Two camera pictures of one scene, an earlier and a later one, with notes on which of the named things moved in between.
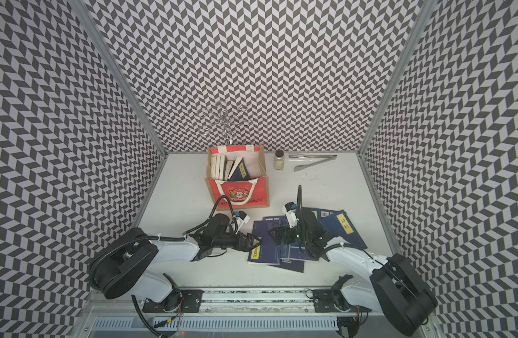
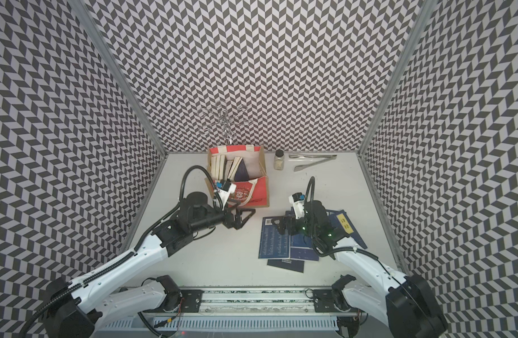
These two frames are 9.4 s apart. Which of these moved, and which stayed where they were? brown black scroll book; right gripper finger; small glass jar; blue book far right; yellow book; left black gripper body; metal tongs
Moved: left black gripper body; right gripper finger
Stayed: metal tongs; yellow book; brown black scroll book; blue book far right; small glass jar
